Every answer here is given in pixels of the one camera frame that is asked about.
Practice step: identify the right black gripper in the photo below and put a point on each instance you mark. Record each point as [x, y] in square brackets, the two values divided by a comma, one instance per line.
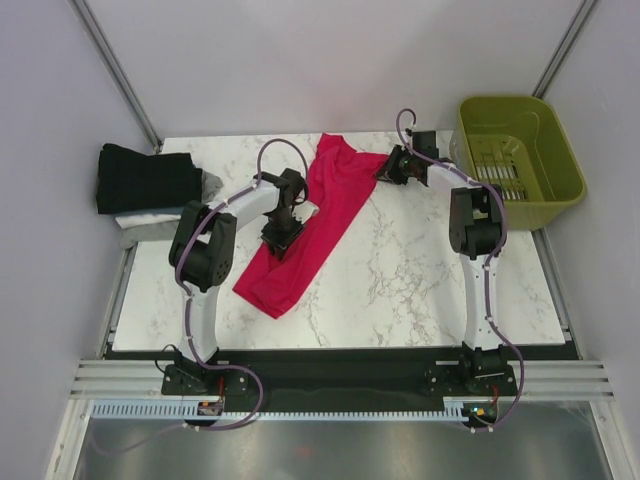
[388, 173]

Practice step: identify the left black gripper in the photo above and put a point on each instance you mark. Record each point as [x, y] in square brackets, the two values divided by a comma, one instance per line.
[278, 244]

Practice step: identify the pink red t shirt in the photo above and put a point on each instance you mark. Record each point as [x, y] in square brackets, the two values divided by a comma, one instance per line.
[341, 180]

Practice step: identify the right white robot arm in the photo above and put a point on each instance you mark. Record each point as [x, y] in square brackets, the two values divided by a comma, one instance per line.
[477, 235]

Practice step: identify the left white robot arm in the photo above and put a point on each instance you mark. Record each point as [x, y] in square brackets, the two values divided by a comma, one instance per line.
[202, 253]

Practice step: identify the olive green plastic basket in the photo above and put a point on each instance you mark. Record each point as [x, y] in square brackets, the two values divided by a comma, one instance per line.
[518, 144]

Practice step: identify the folded grey t shirt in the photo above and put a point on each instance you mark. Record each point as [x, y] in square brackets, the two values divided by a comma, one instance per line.
[147, 226]

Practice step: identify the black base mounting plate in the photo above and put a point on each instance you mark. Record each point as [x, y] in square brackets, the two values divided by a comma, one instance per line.
[341, 378]

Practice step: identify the folded black t shirt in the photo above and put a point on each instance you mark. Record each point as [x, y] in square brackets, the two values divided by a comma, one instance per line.
[129, 181]

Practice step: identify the right vertical aluminium post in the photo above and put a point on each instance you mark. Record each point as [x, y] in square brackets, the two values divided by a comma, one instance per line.
[566, 44]

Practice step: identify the vertical aluminium post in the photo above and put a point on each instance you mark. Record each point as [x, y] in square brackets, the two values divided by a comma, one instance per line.
[566, 44]
[108, 56]

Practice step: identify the white slotted cable duct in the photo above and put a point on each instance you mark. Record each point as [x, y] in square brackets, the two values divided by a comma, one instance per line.
[191, 409]

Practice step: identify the aluminium frame rail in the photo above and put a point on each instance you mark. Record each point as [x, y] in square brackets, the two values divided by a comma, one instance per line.
[544, 380]

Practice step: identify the left vertical aluminium post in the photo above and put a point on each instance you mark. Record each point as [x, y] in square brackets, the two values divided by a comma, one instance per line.
[108, 56]

